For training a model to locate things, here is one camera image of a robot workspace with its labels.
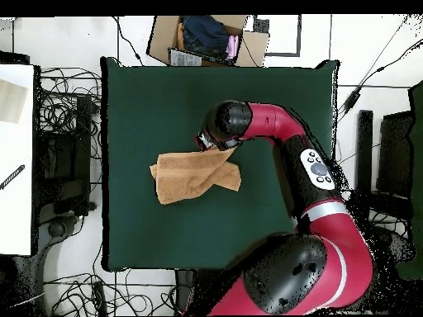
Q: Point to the orange terry towel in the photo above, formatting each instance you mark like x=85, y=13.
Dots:
x=185, y=175

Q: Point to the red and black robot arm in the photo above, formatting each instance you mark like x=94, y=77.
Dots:
x=330, y=231

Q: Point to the printed paper label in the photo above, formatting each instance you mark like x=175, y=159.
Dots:
x=185, y=58

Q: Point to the pink garment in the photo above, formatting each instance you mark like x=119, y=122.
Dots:
x=232, y=48

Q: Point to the dark green table cloth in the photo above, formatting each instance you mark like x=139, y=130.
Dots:
x=148, y=231

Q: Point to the blue jeans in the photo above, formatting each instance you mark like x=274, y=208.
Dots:
x=205, y=36

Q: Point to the tan cloth in box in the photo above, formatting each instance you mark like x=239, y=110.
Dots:
x=180, y=38

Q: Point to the cardboard box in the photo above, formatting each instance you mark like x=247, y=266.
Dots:
x=162, y=36

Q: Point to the black equipment stand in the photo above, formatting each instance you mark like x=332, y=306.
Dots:
x=82, y=132
x=363, y=148

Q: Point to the black power adapter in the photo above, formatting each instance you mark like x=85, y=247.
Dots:
x=352, y=100

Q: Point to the black office chair base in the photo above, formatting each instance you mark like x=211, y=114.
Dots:
x=56, y=229
x=401, y=244

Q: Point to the black power strip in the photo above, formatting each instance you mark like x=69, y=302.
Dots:
x=98, y=295

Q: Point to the black striped stick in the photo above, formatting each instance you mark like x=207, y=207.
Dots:
x=13, y=176

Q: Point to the beige paper sheet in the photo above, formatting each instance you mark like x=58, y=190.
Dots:
x=11, y=102

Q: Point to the white side table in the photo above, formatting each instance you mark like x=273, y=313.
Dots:
x=16, y=214

